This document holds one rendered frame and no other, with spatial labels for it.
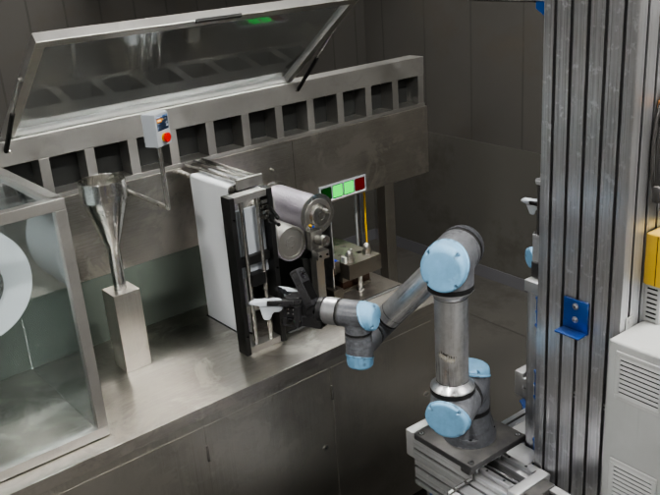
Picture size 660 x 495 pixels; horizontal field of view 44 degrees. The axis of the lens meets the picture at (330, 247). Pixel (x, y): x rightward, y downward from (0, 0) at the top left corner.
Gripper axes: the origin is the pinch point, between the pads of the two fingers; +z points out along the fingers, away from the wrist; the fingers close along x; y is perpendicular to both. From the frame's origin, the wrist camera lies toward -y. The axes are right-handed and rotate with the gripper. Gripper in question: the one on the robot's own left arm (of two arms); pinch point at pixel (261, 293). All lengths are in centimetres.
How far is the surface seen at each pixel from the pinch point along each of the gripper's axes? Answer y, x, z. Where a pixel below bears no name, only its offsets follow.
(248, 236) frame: -9.1, 26.1, 20.2
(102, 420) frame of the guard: 33, -31, 34
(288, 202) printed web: -13, 61, 26
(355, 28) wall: -78, 338, 128
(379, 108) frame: -41, 139, 24
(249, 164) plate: -25, 70, 47
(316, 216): -10, 60, 13
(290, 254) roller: 3, 53, 20
